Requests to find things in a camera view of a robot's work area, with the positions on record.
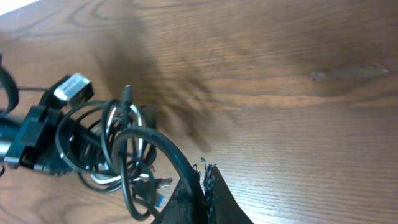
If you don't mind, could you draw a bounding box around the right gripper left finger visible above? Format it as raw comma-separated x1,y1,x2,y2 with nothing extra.
152,164,207,224

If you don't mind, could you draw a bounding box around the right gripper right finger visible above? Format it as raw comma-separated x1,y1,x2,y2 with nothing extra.
203,164,253,224

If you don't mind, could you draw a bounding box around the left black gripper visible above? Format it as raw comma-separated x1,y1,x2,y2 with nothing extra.
2,74,106,178

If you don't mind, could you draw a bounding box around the black usb cable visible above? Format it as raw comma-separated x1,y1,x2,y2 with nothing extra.
55,84,200,222

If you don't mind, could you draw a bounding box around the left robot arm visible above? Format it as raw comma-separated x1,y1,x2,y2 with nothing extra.
1,67,109,176

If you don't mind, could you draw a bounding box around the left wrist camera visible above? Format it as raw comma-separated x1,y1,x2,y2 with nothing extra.
54,72,91,103

